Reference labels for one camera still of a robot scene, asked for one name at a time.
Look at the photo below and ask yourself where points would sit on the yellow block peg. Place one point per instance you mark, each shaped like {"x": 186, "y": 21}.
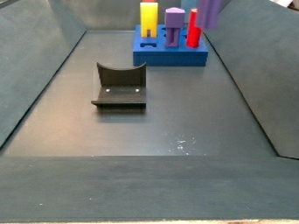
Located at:
{"x": 148, "y": 19}

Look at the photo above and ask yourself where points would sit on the blue shape-sorter board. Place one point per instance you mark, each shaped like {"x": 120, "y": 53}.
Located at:
{"x": 151, "y": 52}

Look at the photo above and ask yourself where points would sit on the purple house-shaped peg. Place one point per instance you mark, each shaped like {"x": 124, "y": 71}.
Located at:
{"x": 174, "y": 22}

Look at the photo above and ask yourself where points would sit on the purple star-shaped prism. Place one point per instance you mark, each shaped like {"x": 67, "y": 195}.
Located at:
{"x": 208, "y": 10}

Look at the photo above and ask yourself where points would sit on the red cylinder peg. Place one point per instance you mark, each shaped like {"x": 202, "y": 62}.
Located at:
{"x": 194, "y": 32}

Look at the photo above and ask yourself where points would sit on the black curved plastic stand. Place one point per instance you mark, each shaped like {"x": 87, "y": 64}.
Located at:
{"x": 122, "y": 86}

